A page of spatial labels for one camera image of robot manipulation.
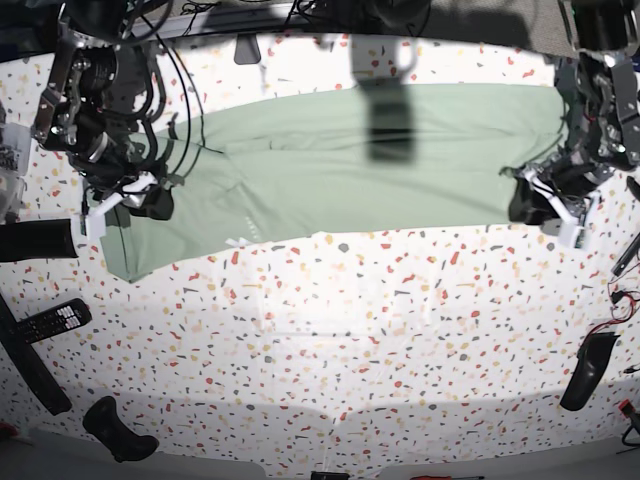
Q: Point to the long black bar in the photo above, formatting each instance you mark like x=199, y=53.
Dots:
x=29, y=365

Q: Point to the clear plastic parts box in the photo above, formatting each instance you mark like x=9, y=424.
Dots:
x=15, y=152

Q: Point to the black curved shell part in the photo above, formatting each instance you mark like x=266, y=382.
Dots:
x=593, y=359

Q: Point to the green T-shirt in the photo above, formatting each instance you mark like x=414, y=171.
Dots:
x=356, y=160

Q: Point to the black pen tool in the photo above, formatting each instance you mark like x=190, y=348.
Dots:
x=627, y=256

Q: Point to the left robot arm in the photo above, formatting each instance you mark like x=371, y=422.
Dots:
x=603, y=123

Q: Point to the black curved handle piece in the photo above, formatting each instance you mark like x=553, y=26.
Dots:
x=102, y=422

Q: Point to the black remote control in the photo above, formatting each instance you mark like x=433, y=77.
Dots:
x=55, y=321

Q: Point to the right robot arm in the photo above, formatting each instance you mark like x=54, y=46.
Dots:
x=117, y=153

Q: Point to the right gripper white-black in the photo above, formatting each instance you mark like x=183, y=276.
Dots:
x=143, y=196

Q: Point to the black cylinder tube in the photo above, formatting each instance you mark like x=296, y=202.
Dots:
x=41, y=239

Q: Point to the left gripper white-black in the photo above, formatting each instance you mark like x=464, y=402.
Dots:
x=537, y=201

